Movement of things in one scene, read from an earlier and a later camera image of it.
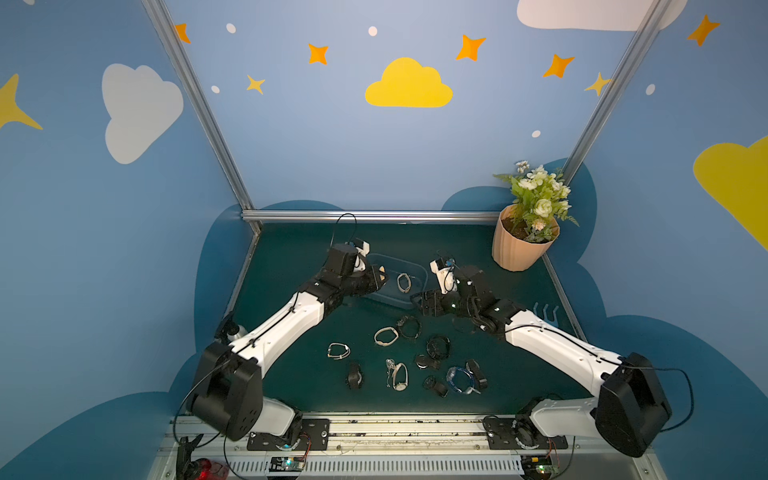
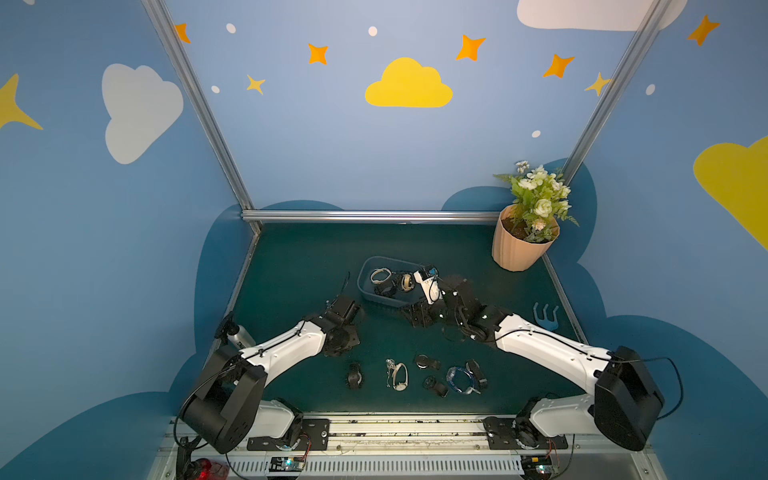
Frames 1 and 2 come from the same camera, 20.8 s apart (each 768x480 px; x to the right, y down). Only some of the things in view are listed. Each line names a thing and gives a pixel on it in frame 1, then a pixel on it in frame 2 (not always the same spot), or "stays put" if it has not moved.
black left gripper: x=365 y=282 to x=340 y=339
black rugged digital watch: x=354 y=379 stays put
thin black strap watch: x=400 y=322 to x=387 y=288
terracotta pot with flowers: x=528 y=227 stays put
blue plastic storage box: x=406 y=277 stays put
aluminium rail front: x=453 y=448 stays put
